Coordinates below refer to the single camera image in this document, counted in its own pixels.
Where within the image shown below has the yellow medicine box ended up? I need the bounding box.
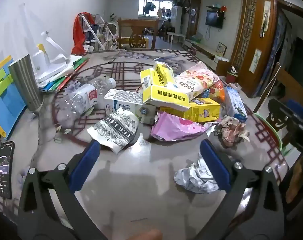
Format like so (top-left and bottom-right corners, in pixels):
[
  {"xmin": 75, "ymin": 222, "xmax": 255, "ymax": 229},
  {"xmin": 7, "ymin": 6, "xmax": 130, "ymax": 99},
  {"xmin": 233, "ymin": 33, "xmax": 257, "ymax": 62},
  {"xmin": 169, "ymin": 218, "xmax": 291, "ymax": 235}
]
[{"xmin": 140, "ymin": 61, "xmax": 191, "ymax": 112}]

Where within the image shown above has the framed picture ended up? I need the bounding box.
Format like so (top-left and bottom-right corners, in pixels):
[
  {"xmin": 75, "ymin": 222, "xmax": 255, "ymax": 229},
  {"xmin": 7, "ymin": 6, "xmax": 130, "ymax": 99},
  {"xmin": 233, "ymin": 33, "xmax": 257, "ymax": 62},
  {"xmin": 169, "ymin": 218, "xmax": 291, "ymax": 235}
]
[{"xmin": 217, "ymin": 42, "xmax": 227, "ymax": 57}]

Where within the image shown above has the dark wooden carved chair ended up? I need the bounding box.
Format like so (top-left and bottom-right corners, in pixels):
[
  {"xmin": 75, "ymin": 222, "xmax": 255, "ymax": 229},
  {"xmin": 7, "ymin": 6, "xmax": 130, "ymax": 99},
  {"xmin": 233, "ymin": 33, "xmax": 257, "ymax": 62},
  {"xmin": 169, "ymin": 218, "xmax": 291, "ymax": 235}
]
[{"xmin": 253, "ymin": 64, "xmax": 303, "ymax": 130}]

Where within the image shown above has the yellow juice carton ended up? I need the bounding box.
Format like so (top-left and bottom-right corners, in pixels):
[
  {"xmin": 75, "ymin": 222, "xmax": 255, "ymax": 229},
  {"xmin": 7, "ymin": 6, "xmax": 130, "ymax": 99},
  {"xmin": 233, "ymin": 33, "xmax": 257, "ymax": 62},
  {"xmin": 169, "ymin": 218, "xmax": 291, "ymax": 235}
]
[{"xmin": 160, "ymin": 97, "xmax": 221, "ymax": 123}]

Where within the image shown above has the wall television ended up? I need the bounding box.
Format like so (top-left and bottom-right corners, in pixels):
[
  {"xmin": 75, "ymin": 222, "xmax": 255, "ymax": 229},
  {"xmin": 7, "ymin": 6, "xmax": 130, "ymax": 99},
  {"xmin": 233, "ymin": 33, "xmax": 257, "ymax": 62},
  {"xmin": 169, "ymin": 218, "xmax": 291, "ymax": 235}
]
[{"xmin": 206, "ymin": 10, "xmax": 223, "ymax": 29}]

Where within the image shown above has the blue folder with green clips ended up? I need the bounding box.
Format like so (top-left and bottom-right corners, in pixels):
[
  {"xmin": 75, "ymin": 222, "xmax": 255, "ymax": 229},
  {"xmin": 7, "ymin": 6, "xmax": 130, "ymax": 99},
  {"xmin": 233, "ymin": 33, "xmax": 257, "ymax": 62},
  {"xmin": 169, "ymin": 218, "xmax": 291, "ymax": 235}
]
[{"xmin": 0, "ymin": 55, "xmax": 27, "ymax": 141}]

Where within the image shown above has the red cloth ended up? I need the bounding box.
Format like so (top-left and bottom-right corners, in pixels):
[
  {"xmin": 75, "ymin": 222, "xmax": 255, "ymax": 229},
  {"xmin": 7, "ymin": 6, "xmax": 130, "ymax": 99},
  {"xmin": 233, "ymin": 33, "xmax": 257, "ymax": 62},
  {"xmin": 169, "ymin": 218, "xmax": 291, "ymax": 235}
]
[{"xmin": 71, "ymin": 12, "xmax": 96, "ymax": 55}]

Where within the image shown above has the white step ladder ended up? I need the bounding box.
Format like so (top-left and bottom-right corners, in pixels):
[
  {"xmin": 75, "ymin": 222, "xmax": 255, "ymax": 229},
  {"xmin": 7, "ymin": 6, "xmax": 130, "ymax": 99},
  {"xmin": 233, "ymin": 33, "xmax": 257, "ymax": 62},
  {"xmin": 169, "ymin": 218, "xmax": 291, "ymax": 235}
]
[{"xmin": 79, "ymin": 14, "xmax": 119, "ymax": 52}]

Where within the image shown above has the newspaper ball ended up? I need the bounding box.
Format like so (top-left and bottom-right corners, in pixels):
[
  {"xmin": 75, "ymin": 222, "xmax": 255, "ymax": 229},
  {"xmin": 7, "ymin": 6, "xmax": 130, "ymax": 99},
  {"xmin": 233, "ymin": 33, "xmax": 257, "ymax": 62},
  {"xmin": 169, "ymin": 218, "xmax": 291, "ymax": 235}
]
[{"xmin": 214, "ymin": 115, "xmax": 251, "ymax": 148}]

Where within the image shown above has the red basin with green rim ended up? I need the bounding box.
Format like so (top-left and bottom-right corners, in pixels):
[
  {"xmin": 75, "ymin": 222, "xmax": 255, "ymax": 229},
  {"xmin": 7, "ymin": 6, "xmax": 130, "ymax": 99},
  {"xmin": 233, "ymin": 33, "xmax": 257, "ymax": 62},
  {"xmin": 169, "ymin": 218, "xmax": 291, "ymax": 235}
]
[{"xmin": 253, "ymin": 112, "xmax": 283, "ymax": 151}]

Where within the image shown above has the white grey milk carton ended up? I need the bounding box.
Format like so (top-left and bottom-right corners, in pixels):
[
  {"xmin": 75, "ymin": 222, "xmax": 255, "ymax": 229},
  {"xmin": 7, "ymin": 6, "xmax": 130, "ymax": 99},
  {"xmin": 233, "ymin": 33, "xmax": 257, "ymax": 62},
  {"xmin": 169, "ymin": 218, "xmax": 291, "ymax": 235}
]
[{"xmin": 103, "ymin": 89, "xmax": 144, "ymax": 113}]

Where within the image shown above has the pink snack bag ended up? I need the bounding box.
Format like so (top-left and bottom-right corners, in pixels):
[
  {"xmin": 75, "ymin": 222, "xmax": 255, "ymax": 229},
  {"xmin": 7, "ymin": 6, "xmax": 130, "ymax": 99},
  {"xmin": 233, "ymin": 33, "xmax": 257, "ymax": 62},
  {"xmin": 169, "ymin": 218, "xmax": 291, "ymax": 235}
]
[{"xmin": 175, "ymin": 61, "xmax": 220, "ymax": 101}]

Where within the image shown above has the low television cabinet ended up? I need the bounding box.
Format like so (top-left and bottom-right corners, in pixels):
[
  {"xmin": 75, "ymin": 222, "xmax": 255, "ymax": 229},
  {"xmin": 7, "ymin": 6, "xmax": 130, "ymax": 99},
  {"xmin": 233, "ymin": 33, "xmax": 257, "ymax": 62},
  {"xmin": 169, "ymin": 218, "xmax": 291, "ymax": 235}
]
[{"xmin": 183, "ymin": 40, "xmax": 230, "ymax": 72}]

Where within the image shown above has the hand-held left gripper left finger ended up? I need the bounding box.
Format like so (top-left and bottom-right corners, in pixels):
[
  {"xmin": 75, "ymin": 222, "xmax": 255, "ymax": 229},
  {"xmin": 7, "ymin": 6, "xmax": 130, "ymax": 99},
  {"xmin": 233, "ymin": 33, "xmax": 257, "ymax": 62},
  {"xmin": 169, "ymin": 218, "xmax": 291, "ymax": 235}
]
[{"xmin": 18, "ymin": 139, "xmax": 109, "ymax": 240}]

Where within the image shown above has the red bucket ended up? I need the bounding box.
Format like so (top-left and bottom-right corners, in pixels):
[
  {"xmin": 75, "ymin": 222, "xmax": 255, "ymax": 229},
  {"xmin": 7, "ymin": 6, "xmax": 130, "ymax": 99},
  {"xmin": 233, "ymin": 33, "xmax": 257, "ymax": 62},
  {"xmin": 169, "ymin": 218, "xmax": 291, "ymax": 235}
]
[{"xmin": 226, "ymin": 66, "xmax": 238, "ymax": 83}]

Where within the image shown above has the silver foil wrapper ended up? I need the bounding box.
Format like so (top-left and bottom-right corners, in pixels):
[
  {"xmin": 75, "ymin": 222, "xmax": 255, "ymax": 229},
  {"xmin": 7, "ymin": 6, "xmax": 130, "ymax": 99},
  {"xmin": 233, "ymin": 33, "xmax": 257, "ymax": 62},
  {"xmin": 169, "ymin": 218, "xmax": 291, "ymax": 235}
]
[{"xmin": 174, "ymin": 152, "xmax": 220, "ymax": 194}]

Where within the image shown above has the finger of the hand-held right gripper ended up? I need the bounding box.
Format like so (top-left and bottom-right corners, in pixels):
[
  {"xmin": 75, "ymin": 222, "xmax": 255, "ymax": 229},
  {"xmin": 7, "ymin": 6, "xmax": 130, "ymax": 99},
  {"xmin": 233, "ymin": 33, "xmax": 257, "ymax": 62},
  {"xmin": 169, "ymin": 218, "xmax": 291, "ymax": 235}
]
[{"xmin": 279, "ymin": 99, "xmax": 303, "ymax": 132}]

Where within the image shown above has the wooden lattice partition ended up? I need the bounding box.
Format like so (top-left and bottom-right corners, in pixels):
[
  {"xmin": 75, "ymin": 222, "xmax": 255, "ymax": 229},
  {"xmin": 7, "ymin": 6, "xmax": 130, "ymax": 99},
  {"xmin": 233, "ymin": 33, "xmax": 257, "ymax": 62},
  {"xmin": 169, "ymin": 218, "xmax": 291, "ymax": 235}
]
[{"xmin": 229, "ymin": 0, "xmax": 278, "ymax": 98}]

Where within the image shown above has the clear plastic bottle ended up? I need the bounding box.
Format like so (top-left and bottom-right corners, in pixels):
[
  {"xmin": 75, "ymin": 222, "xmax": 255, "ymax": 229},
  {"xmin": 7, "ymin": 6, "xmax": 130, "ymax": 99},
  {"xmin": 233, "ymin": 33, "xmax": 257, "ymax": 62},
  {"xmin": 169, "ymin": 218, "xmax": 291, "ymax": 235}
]
[{"xmin": 58, "ymin": 77, "xmax": 117, "ymax": 121}]

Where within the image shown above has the orange snack packet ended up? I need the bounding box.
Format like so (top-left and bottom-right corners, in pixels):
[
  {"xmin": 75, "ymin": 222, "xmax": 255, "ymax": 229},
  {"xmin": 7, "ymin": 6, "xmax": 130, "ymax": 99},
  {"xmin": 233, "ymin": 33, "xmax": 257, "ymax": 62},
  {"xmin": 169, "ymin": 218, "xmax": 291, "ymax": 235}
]
[{"xmin": 206, "ymin": 80, "xmax": 226, "ymax": 101}]

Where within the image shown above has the black-white patterned wrapper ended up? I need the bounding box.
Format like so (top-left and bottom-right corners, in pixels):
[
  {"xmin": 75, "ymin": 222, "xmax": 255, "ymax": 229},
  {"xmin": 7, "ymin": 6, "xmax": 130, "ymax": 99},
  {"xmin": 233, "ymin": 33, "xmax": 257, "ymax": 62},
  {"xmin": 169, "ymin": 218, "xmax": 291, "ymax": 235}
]
[{"xmin": 86, "ymin": 107, "xmax": 140, "ymax": 155}]

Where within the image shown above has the small white table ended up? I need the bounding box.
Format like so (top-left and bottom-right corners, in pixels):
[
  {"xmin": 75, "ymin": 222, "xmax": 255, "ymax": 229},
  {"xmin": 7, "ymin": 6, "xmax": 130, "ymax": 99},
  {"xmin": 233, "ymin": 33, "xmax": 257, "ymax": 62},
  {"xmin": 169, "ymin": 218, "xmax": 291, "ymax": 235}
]
[{"xmin": 166, "ymin": 32, "xmax": 186, "ymax": 45}]

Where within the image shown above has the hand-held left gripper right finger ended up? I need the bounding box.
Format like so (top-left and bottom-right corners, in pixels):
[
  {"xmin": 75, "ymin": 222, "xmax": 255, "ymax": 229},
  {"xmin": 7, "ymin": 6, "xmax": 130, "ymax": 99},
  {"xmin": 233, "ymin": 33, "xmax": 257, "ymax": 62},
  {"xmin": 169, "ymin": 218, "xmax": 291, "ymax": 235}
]
[{"xmin": 191, "ymin": 139, "xmax": 284, "ymax": 240}]

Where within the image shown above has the blue white milk carton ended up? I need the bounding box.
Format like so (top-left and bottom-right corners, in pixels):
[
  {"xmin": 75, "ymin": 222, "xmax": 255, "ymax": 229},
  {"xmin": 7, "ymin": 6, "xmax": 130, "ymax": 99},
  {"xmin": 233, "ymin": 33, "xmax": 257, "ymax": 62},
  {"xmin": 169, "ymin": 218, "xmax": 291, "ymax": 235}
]
[{"xmin": 225, "ymin": 86, "xmax": 248, "ymax": 123}]

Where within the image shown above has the steel tumbler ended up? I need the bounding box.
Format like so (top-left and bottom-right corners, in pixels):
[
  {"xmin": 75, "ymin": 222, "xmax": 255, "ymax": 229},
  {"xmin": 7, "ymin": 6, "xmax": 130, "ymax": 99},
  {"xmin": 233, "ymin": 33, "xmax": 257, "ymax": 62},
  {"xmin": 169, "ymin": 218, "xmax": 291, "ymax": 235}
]
[{"xmin": 8, "ymin": 54, "xmax": 43, "ymax": 112}]

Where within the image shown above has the pink plastic bag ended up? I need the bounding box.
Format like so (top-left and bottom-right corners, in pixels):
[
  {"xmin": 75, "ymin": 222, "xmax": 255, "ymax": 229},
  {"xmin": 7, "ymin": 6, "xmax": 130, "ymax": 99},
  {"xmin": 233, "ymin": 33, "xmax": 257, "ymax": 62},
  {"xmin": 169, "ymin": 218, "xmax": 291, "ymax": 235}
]
[{"xmin": 151, "ymin": 111, "xmax": 212, "ymax": 142}]

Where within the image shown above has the person's left hand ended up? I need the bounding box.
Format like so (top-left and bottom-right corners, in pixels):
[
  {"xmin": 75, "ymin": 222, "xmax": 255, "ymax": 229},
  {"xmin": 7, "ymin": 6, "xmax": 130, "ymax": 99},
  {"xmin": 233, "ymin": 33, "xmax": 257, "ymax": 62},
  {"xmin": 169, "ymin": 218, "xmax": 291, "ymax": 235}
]
[{"xmin": 133, "ymin": 229, "xmax": 163, "ymax": 240}]

